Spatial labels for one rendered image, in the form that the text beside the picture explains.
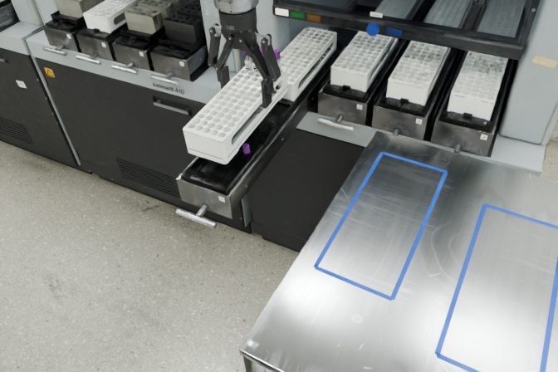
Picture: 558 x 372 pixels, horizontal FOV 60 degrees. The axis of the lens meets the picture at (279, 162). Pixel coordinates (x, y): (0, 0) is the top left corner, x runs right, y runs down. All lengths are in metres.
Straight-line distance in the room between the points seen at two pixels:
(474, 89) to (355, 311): 0.66
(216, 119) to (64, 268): 1.22
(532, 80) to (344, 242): 0.59
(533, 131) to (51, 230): 1.82
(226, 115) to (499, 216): 0.58
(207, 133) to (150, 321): 0.99
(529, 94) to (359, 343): 0.73
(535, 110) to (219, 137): 0.74
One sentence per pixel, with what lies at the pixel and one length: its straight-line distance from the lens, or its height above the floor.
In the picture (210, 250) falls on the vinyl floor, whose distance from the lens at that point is 1.97.
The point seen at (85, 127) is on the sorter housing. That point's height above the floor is 0.38.
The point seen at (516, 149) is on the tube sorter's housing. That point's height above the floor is 0.73.
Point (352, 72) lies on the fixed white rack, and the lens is 1.27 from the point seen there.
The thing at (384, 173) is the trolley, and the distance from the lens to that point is 1.04.
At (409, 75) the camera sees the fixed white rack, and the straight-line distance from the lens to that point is 1.27.
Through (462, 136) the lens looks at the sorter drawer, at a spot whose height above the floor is 0.78.
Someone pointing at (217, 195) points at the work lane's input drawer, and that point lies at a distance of 1.03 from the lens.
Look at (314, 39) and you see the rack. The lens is 1.42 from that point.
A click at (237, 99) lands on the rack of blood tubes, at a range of 1.08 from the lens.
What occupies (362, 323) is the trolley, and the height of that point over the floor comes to 0.82.
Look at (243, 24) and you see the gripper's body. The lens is 0.99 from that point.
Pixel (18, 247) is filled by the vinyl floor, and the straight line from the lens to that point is 2.26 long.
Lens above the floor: 1.53
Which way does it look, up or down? 42 degrees down
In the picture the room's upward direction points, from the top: 4 degrees counter-clockwise
